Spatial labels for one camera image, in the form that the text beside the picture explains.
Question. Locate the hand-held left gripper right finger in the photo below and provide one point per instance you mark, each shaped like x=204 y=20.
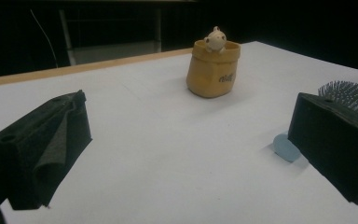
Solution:
x=332 y=146

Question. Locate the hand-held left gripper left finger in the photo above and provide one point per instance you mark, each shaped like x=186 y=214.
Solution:
x=21 y=161

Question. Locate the light blue hairbrush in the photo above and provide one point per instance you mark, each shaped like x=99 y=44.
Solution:
x=287 y=149

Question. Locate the wooden table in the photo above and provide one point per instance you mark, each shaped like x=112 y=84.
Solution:
x=74 y=69

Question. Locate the tan holder with bear figure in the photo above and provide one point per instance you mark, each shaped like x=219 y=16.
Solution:
x=211 y=74

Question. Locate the white table sheet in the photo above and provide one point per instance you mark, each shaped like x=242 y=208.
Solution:
x=167 y=140

